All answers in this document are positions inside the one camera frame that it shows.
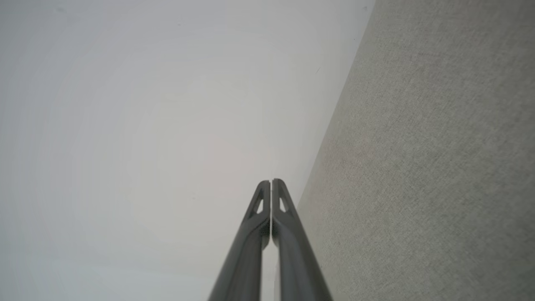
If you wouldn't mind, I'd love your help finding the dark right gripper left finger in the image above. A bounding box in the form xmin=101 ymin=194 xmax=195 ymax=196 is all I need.
xmin=208 ymin=180 xmax=271 ymax=301

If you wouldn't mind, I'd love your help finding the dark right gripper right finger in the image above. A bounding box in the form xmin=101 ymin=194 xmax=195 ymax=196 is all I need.
xmin=272 ymin=179 xmax=334 ymax=301

